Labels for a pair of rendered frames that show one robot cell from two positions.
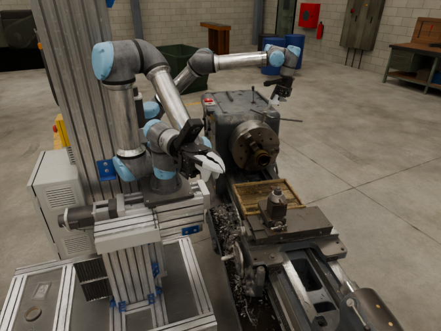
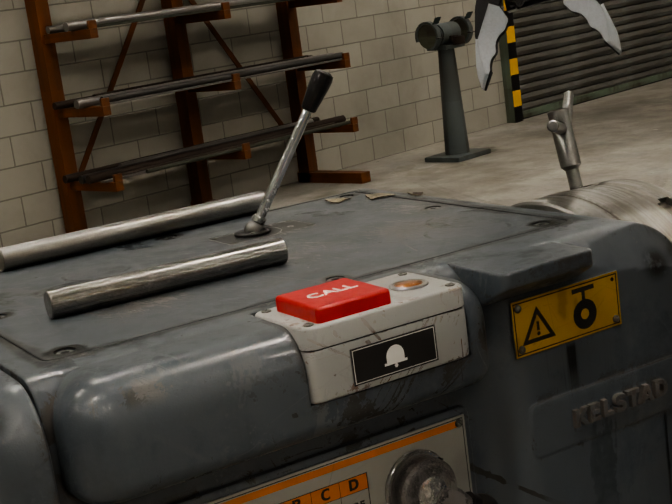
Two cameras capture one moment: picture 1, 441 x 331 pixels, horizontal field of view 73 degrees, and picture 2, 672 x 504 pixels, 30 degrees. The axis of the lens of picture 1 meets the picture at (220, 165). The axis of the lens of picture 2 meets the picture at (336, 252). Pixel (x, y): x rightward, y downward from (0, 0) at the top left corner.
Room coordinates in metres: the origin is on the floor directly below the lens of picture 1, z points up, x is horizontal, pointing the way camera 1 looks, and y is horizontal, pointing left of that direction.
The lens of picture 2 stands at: (2.37, 0.90, 1.47)
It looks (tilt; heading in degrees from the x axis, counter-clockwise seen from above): 12 degrees down; 252
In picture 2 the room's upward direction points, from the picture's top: 8 degrees counter-clockwise
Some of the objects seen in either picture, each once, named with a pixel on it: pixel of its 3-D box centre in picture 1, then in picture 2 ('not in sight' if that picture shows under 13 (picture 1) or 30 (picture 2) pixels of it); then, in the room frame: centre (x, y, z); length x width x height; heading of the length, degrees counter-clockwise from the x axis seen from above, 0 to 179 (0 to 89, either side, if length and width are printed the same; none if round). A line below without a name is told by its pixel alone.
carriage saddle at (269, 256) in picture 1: (291, 238); not in sight; (1.08, -0.35, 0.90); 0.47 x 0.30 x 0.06; 102
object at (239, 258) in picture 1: (245, 264); not in sight; (1.05, -0.13, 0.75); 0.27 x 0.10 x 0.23; 12
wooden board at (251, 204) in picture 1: (266, 197); not in sight; (1.43, -0.28, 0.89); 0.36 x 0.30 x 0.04; 102
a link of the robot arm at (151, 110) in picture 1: (149, 115); not in sight; (1.63, 0.41, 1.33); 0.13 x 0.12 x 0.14; 176
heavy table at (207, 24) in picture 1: (214, 40); not in sight; (10.86, 0.19, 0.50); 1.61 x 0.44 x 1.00; 26
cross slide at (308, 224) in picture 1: (285, 224); not in sight; (1.12, -0.33, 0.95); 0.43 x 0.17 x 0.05; 102
